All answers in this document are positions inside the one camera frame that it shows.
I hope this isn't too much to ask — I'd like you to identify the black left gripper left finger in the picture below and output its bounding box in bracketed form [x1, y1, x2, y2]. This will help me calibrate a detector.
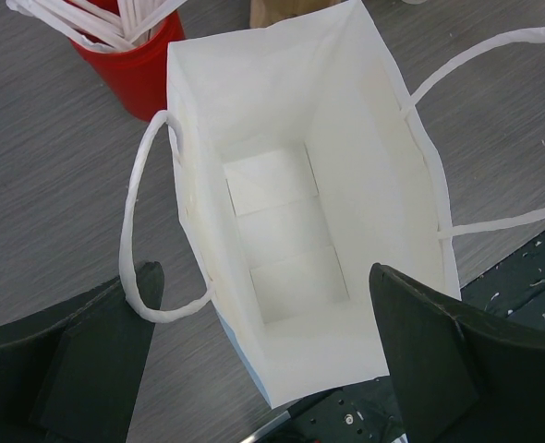
[0, 278, 155, 442]

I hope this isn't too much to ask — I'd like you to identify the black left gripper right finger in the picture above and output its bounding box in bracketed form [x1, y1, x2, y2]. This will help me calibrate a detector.
[369, 263, 545, 442]

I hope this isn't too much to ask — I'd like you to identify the light blue paper bag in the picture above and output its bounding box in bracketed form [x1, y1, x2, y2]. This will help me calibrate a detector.
[119, 1, 545, 407]

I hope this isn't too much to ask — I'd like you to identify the red straw holder cup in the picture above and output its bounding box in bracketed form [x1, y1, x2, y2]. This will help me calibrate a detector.
[72, 12, 185, 122]

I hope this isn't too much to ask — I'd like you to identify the bundle of wrapped white straws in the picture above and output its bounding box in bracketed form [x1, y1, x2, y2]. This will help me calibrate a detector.
[6, 0, 186, 54]

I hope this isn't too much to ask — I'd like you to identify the stack of cardboard cup carriers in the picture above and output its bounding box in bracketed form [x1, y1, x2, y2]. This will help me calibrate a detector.
[249, 0, 341, 29]

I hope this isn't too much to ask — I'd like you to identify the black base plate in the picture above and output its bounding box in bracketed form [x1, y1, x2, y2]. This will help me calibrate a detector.
[239, 216, 545, 443]

